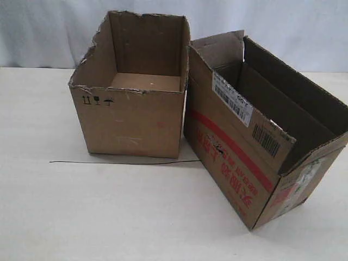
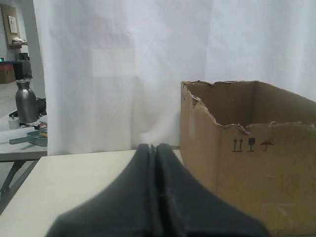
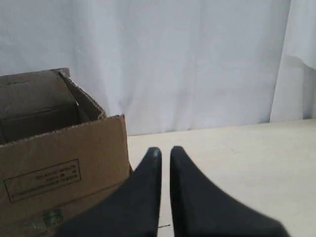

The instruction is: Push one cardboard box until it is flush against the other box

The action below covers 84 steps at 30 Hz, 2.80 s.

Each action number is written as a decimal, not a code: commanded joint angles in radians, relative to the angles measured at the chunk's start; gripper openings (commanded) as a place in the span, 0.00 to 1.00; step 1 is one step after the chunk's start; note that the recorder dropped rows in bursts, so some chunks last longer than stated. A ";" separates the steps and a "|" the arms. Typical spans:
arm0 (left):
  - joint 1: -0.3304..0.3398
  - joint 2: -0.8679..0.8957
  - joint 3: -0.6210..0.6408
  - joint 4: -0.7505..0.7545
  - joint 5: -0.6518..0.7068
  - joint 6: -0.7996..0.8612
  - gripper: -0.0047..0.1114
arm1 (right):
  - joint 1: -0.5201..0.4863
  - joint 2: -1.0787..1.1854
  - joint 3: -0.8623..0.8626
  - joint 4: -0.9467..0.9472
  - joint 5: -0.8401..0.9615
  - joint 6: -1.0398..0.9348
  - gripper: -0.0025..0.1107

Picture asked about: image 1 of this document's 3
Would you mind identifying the red printed cardboard box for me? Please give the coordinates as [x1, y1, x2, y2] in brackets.
[184, 30, 347, 230]

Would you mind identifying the torn open cardboard box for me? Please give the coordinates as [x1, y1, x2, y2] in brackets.
[68, 10, 191, 158]

